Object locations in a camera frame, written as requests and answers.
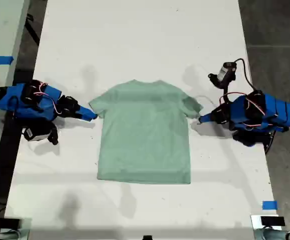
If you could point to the moving taped gripper finger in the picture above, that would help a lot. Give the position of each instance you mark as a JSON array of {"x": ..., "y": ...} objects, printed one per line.
[
  {"x": 84, "y": 118},
  {"x": 207, "y": 115}
]

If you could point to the fixed taped gripper finger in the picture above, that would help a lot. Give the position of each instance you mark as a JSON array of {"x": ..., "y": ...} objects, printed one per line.
[
  {"x": 207, "y": 120},
  {"x": 85, "y": 111}
]

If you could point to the pale green T-shirt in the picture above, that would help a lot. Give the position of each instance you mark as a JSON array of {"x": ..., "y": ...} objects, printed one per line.
[{"x": 144, "y": 137}]

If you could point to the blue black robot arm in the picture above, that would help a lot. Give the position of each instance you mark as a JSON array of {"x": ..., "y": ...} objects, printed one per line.
[
  {"x": 14, "y": 105},
  {"x": 272, "y": 112}
]

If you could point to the square blue tape piece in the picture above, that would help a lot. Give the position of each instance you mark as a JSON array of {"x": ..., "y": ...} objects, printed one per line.
[{"x": 270, "y": 205}]

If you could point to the shiny metal plate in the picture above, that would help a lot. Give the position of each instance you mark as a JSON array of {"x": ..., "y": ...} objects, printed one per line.
[
  {"x": 255, "y": 221},
  {"x": 25, "y": 226}
]

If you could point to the small black box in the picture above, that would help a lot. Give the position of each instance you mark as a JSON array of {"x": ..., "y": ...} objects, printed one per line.
[
  {"x": 272, "y": 221},
  {"x": 8, "y": 223}
]

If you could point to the small black block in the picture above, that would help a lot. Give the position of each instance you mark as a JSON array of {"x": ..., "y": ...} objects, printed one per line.
[{"x": 147, "y": 237}]

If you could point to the black camera stalk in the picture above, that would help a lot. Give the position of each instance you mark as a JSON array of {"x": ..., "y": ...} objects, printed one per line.
[{"x": 225, "y": 93}]

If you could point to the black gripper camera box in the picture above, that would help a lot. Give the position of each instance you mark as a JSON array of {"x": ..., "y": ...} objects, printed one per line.
[
  {"x": 40, "y": 133},
  {"x": 222, "y": 73}
]

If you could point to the black metal frame strut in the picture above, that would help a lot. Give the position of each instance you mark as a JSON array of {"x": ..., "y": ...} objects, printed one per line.
[{"x": 33, "y": 32}]

